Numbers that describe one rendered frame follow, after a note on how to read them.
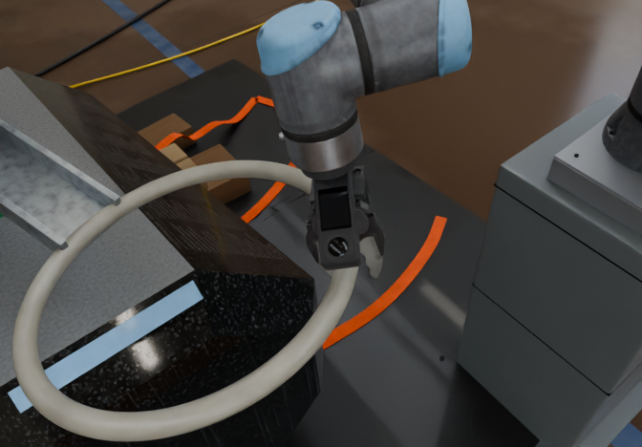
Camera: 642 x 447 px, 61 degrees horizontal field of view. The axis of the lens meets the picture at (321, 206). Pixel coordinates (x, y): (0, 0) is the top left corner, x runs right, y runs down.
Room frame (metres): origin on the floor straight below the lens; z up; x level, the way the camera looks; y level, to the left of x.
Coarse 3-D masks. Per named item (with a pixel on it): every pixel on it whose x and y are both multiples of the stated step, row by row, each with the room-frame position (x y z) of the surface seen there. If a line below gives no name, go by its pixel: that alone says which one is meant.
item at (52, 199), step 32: (0, 128) 0.82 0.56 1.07; (0, 160) 0.78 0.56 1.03; (32, 160) 0.78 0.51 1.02; (64, 160) 0.74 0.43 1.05; (0, 192) 0.70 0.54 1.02; (32, 192) 0.71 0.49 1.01; (64, 192) 0.71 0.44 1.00; (96, 192) 0.68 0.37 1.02; (32, 224) 0.60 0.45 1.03; (64, 224) 0.64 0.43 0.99
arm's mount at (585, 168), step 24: (576, 144) 0.80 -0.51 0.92; (600, 144) 0.79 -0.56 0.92; (552, 168) 0.77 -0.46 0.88; (576, 168) 0.74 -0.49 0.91; (600, 168) 0.73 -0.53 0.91; (624, 168) 0.72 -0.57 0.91; (576, 192) 0.72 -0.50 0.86; (600, 192) 0.69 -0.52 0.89; (624, 192) 0.67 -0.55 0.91; (624, 216) 0.64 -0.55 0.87
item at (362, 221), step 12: (348, 168) 0.47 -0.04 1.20; (360, 168) 0.54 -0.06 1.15; (312, 180) 0.53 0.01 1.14; (360, 180) 0.51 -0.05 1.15; (312, 192) 0.51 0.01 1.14; (360, 192) 0.49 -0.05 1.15; (312, 204) 0.48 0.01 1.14; (360, 204) 0.47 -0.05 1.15; (312, 216) 0.47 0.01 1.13; (360, 216) 0.46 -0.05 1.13; (312, 228) 0.47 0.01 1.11; (360, 228) 0.46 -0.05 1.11
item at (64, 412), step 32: (256, 160) 0.70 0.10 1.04; (160, 192) 0.68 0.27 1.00; (96, 224) 0.62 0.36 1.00; (64, 256) 0.56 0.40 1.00; (32, 288) 0.49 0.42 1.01; (352, 288) 0.40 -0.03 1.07; (32, 320) 0.44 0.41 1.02; (320, 320) 0.35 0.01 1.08; (32, 352) 0.38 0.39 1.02; (288, 352) 0.31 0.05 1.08; (32, 384) 0.33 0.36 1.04; (256, 384) 0.28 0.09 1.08; (64, 416) 0.28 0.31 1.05; (96, 416) 0.27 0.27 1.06; (128, 416) 0.26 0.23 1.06; (160, 416) 0.26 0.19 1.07; (192, 416) 0.25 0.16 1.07; (224, 416) 0.25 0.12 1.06
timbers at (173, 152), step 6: (174, 144) 1.80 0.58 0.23; (162, 150) 1.77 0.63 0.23; (168, 150) 1.77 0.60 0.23; (174, 150) 1.77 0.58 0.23; (180, 150) 1.76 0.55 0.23; (168, 156) 1.73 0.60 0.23; (174, 156) 1.73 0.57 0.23; (180, 156) 1.73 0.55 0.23; (186, 156) 1.73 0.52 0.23; (174, 162) 1.69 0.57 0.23; (180, 162) 1.68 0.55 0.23; (186, 162) 1.68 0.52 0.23; (192, 162) 1.68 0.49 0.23; (186, 168) 1.65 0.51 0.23; (204, 186) 1.61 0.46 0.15
